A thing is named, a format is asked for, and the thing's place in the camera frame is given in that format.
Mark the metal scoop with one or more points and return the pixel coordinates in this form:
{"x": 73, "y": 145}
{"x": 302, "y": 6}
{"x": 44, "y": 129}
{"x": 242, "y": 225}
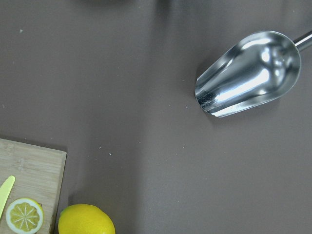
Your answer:
{"x": 260, "y": 68}

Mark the whole yellow lemon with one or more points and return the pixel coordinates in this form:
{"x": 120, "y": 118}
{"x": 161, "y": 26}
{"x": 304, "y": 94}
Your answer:
{"x": 84, "y": 219}

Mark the bamboo cutting board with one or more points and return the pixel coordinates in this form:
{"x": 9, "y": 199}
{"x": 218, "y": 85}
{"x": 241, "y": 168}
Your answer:
{"x": 38, "y": 173}

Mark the lemon half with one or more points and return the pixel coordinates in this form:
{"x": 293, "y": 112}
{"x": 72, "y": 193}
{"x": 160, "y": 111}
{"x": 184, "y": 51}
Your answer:
{"x": 24, "y": 216}

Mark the yellow plastic knife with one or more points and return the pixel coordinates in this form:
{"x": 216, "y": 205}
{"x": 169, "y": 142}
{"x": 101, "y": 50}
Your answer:
{"x": 5, "y": 191}

